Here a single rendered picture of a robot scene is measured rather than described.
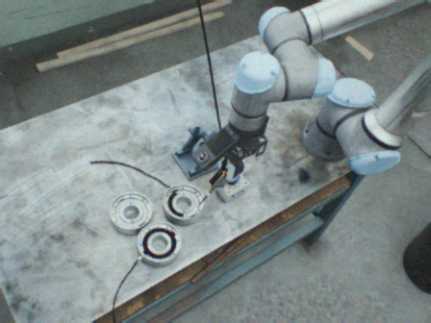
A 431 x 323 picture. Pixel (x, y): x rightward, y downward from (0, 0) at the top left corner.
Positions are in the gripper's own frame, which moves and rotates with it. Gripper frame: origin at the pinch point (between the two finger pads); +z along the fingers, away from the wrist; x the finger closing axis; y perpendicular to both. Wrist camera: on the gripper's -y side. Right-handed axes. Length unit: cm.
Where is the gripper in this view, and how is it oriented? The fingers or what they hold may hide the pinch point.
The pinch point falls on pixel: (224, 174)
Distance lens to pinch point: 108.0
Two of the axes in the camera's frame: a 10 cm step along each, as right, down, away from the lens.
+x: -5.2, -7.4, 4.3
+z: -1.1, 5.6, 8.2
